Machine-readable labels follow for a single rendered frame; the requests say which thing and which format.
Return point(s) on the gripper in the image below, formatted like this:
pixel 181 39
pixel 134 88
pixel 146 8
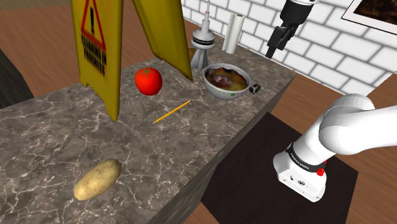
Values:
pixel 296 15

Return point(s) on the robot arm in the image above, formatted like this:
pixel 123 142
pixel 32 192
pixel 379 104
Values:
pixel 350 130

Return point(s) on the white paper towel roll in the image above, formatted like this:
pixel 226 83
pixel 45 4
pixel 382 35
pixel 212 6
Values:
pixel 233 34

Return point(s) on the white bowl with food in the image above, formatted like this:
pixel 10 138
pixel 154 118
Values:
pixel 226 93

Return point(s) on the grey tower figure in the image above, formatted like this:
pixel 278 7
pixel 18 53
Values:
pixel 203 40

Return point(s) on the yellow pencil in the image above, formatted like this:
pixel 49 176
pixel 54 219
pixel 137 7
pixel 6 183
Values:
pixel 171 112

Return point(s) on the red tomato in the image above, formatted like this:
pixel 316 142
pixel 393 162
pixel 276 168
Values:
pixel 149 81

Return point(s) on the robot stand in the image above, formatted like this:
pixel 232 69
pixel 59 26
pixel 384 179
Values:
pixel 248 173

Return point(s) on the yellow caution floor sign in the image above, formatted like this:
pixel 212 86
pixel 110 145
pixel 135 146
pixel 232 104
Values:
pixel 96 62

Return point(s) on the brown potato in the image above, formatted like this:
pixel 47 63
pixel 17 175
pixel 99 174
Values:
pixel 97 180

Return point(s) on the white framed wall picture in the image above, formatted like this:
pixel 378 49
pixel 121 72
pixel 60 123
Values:
pixel 378 12

